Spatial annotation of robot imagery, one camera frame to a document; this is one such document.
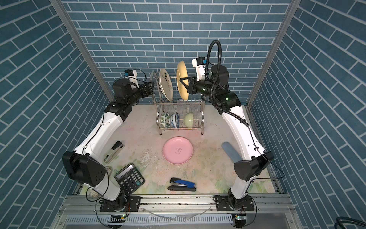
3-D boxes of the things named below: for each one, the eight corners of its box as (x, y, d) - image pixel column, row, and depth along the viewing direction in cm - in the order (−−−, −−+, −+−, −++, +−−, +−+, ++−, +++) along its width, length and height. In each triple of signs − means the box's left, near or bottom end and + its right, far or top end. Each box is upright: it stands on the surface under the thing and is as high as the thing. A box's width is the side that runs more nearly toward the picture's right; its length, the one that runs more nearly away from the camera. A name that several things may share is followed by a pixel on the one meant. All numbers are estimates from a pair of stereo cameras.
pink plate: (161, 164, 90) (161, 163, 88) (165, 138, 102) (164, 136, 100) (192, 164, 90) (192, 163, 88) (192, 138, 102) (192, 136, 100)
